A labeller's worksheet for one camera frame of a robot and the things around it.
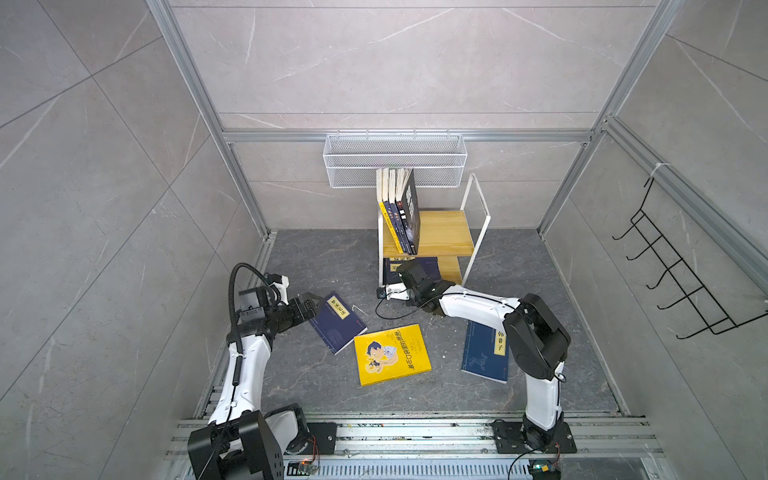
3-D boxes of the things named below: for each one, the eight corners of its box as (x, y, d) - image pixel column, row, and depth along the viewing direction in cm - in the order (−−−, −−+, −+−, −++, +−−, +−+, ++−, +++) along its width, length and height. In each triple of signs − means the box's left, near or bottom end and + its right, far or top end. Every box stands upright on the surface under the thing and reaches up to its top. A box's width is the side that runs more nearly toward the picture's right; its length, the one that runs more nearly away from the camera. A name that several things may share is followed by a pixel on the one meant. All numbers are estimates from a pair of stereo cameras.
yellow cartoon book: (360, 387, 84) (360, 384, 82) (354, 339, 93) (353, 336, 91) (431, 371, 86) (432, 369, 85) (418, 326, 96) (419, 323, 94)
